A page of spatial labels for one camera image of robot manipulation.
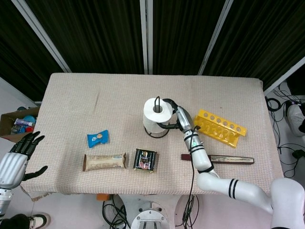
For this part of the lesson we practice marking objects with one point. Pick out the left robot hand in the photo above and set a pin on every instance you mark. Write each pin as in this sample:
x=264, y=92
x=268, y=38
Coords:
x=17, y=155

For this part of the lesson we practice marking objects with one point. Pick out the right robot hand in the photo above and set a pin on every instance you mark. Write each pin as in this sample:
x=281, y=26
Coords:
x=184, y=118

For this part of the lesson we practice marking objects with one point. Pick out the white toilet paper roll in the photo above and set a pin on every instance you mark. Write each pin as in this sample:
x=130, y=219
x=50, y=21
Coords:
x=156, y=116

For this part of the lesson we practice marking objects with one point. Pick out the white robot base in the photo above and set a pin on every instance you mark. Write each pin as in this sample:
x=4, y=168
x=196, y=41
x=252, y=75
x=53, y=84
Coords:
x=148, y=218

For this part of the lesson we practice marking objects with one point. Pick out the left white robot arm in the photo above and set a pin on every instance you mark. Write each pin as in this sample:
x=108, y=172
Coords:
x=4, y=202

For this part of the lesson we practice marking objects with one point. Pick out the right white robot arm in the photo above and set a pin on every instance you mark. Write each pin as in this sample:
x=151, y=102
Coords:
x=226, y=176

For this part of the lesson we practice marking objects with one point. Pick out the cardboard box with items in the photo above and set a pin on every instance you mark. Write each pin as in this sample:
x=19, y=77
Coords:
x=17, y=125

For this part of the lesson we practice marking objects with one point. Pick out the yellow test tube rack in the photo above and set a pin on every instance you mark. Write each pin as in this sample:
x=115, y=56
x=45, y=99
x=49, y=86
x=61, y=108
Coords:
x=220, y=128

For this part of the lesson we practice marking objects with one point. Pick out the black snack packet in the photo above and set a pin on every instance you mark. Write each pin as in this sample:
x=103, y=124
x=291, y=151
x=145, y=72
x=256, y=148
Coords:
x=145, y=160

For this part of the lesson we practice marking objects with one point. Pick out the white and black sneaker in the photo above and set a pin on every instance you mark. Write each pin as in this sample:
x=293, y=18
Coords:
x=38, y=220

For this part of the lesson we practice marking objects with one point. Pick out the blue snack packet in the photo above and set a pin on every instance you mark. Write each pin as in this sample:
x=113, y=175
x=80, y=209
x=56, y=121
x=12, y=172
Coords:
x=97, y=138

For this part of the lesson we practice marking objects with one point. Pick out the brown snack bar wrapper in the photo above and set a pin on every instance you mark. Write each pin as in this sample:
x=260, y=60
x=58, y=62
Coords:
x=104, y=162

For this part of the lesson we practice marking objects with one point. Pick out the beige woven tablecloth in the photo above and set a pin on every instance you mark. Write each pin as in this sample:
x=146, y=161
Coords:
x=95, y=107

